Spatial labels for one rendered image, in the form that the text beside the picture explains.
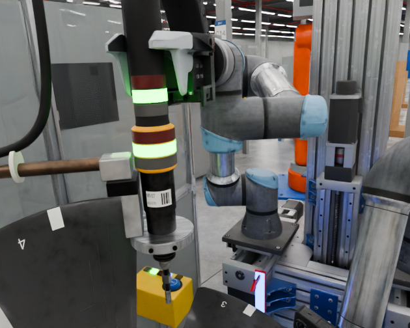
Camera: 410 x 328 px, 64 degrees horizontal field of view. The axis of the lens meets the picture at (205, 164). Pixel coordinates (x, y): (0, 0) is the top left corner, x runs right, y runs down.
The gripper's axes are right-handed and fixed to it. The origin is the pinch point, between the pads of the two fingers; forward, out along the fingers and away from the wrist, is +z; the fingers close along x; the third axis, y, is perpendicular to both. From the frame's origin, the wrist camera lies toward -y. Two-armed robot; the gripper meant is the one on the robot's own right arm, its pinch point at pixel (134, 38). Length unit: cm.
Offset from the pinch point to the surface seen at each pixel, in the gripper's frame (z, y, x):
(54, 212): -6.8, 21.7, 19.1
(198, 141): -425, 106, 138
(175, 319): -36, 65, 16
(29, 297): 0.8, 30.1, 18.3
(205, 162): -436, 141, 133
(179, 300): -39, 61, 15
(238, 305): -25, 48, -3
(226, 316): -21, 48, -2
